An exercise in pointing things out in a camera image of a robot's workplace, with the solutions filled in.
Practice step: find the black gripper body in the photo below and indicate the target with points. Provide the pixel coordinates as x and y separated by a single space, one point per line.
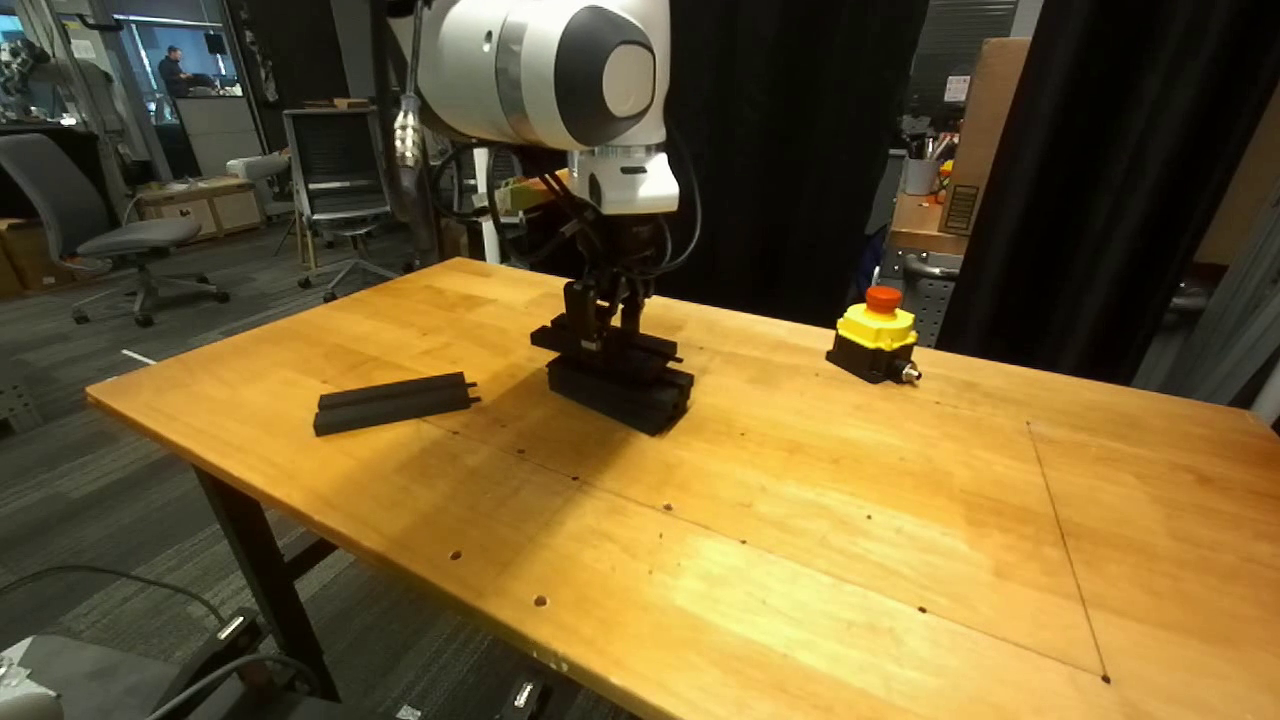
609 252

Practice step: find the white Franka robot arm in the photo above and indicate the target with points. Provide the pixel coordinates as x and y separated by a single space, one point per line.
532 74

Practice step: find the white vertical pole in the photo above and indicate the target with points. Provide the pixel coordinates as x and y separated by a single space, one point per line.
490 224

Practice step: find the yellow red emergency stop button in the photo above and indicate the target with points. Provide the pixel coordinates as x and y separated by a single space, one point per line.
874 335

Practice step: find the small cardboard box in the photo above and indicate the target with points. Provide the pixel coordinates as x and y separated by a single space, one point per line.
920 218

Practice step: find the white cup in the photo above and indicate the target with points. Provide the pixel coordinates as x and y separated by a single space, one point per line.
916 172

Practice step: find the wooden drawer cabinet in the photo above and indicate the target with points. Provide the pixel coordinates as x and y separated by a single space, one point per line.
220 206

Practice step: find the tall cardboard box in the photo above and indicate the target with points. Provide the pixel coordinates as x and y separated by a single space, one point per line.
984 113

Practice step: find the black table leg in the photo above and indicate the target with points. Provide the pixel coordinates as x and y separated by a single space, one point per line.
267 575

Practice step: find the grey office chair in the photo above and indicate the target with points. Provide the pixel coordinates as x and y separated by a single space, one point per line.
127 241

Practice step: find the narrow black curtain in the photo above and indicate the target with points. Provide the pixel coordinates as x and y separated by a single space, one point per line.
1123 172

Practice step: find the brown cardboard box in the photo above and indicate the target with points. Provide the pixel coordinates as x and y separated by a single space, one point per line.
19 261

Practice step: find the grey padded seat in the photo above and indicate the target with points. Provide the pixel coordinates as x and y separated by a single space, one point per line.
107 675

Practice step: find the grey fabric panel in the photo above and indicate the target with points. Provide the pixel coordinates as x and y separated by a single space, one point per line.
1243 335

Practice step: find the grey metal frame cart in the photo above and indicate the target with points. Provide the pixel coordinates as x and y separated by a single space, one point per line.
332 160

